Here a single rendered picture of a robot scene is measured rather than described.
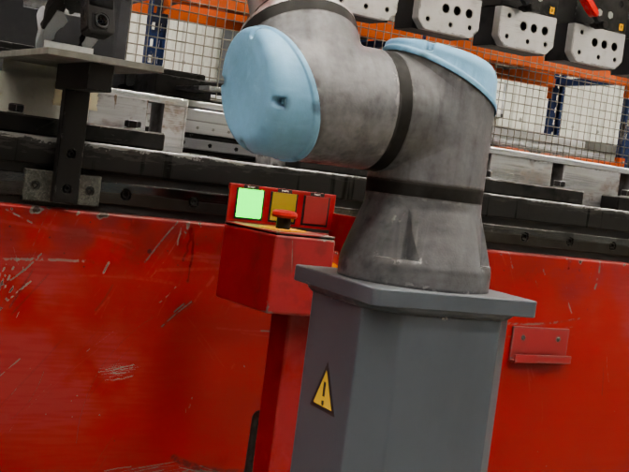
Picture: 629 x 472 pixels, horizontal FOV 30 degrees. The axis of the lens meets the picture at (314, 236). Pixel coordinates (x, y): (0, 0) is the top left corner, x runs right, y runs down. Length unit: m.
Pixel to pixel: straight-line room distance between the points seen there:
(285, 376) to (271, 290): 0.17
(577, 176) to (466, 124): 1.50
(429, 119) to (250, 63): 0.17
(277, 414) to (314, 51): 0.87
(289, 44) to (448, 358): 0.32
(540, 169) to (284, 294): 0.96
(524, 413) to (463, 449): 1.30
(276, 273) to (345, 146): 0.65
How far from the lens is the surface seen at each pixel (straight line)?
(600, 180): 2.66
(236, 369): 2.04
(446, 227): 1.11
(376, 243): 1.11
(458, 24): 2.37
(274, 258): 1.70
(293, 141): 1.05
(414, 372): 1.09
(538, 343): 2.42
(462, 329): 1.11
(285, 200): 1.87
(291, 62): 1.04
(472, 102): 1.12
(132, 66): 1.77
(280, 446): 1.83
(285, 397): 1.81
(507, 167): 2.48
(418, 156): 1.11
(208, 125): 2.39
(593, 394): 2.56
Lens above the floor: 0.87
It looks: 3 degrees down
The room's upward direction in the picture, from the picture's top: 7 degrees clockwise
